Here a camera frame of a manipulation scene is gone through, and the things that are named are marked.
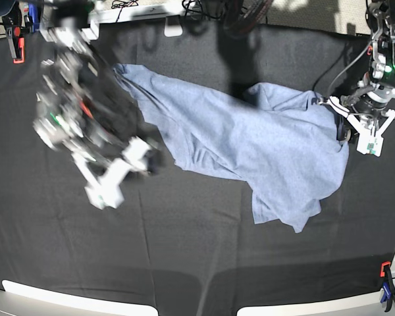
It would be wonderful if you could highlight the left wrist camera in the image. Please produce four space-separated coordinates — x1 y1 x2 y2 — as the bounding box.
356 133 384 157

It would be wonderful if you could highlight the red-black braided cable bundle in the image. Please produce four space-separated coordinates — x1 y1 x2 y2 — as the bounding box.
240 0 274 34

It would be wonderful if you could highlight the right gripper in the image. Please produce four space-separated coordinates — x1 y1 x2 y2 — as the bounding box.
72 136 165 189

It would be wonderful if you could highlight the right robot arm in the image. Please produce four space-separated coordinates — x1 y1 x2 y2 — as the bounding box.
33 1 161 178

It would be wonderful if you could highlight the red-blue clamp near right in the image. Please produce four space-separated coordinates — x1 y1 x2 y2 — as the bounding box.
380 261 395 313

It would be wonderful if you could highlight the blue-grey t-shirt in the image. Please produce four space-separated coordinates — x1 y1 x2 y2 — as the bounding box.
115 64 349 233

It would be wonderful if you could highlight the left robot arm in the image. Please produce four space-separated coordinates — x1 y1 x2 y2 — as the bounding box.
319 1 395 142

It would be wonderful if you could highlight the red-black clamp far left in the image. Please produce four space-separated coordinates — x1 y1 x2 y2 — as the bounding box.
6 26 25 64

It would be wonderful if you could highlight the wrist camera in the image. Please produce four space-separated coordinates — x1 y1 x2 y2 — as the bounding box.
85 176 124 209
356 133 384 157

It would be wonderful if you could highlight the aluminium frame rail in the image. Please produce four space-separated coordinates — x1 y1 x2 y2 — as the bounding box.
88 2 184 24

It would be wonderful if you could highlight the white camera mount foot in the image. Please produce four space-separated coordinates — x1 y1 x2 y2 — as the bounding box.
164 15 183 38

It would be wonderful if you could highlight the black table cloth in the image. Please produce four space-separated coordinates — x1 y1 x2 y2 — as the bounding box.
0 34 395 315

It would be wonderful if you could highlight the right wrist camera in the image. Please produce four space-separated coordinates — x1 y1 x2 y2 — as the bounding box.
85 176 124 209

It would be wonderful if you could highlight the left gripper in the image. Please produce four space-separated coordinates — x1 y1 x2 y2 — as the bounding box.
318 97 395 144

